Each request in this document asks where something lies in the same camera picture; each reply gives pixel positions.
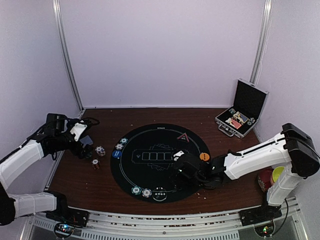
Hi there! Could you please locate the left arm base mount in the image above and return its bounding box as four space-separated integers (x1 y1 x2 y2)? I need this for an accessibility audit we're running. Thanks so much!
45 208 90 228

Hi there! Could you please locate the green-white single poker chip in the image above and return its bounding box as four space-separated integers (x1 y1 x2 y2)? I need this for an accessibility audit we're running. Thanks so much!
120 138 128 145

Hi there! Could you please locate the blue-backed playing card deck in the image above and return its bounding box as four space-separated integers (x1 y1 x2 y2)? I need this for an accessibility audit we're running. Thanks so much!
79 135 93 146

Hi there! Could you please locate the blue round blind button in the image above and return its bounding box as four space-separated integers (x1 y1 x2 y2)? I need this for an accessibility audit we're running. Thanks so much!
112 150 122 159

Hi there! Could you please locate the red card deck in case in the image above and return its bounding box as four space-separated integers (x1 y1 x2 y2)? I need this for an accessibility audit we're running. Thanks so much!
228 118 243 129

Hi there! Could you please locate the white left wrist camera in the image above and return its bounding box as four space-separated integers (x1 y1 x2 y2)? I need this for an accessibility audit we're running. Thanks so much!
70 122 88 142

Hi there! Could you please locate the orange round dealer button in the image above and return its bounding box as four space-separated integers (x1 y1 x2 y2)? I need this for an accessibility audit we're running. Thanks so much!
199 152 210 162

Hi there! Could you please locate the aluminium left corner post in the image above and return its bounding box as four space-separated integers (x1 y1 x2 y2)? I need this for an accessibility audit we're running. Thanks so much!
52 0 84 112

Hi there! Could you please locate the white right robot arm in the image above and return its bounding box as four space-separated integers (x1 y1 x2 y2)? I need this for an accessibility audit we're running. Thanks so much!
172 123 320 221

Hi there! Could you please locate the red patterned bowl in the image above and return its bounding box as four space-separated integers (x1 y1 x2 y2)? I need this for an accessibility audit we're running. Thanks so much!
257 167 274 193

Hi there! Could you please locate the aluminium right corner post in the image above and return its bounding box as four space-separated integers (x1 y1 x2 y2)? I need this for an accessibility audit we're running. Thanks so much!
249 0 273 85

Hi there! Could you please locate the red triangular button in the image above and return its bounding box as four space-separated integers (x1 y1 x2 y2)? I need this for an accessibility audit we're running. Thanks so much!
176 133 190 143

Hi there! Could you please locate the aluminium corner post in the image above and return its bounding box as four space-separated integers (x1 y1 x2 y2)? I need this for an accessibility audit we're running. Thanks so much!
52 0 84 112
249 0 273 85

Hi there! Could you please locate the yellow-green plastic bowl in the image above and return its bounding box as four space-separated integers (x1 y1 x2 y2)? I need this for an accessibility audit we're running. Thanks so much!
270 166 285 185

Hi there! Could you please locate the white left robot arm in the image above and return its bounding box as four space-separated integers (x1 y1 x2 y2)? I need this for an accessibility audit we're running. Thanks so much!
0 113 100 228

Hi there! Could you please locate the black round poker mat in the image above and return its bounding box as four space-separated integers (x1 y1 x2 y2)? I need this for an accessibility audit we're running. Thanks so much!
110 123 210 204

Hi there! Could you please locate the red poker chip stack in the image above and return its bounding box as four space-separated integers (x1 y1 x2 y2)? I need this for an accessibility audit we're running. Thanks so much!
91 159 100 170

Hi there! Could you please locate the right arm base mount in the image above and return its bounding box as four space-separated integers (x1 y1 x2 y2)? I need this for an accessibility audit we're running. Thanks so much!
239 206 282 226

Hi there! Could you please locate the aluminium front rail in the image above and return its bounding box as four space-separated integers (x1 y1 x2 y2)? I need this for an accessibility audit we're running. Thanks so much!
19 196 308 240

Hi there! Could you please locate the aluminium poker chip case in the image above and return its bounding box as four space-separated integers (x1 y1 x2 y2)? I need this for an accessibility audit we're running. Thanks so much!
215 78 269 139

